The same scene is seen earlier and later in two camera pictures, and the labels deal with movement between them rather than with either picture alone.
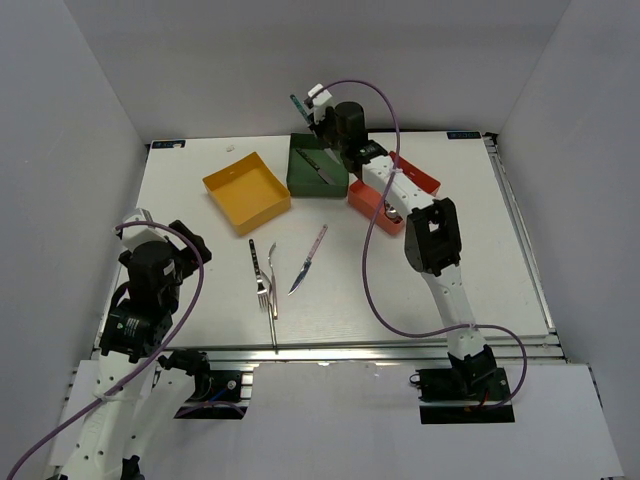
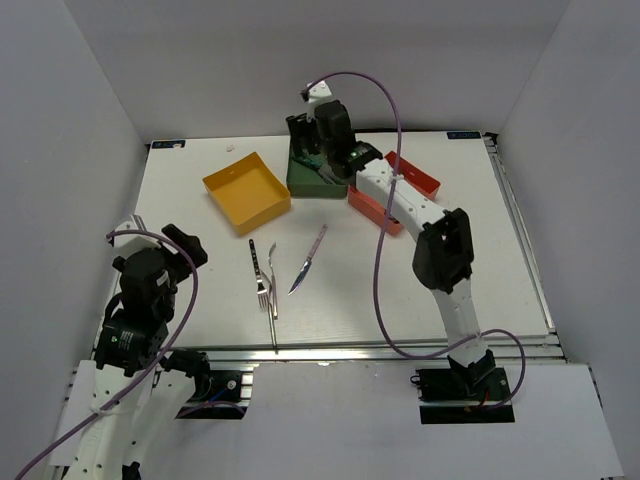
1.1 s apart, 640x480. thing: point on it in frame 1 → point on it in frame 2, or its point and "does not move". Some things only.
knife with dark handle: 311,163 → 326,169
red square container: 365,199 does not move
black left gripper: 187,255 does not move
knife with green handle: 331,153 → 318,162
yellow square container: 247,193 does not move
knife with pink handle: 306,266 does not move
